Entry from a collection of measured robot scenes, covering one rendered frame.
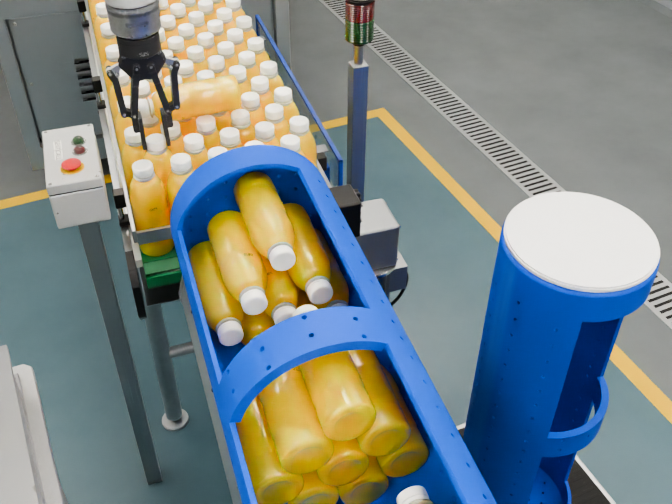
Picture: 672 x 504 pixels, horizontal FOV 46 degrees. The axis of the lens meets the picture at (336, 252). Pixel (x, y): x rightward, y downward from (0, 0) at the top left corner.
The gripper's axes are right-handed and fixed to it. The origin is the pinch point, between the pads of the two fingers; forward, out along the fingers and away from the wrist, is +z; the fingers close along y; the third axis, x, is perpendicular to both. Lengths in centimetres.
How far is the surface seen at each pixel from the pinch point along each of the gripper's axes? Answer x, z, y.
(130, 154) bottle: 4.0, 7.3, -5.1
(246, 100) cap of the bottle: 11.1, 3.3, 20.6
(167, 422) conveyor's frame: 19, 112, -9
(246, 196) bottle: -32.2, -4.5, 11.1
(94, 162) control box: -2.3, 3.7, -12.0
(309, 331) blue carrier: -69, -10, 11
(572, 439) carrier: -57, 53, 69
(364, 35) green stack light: 17, -5, 49
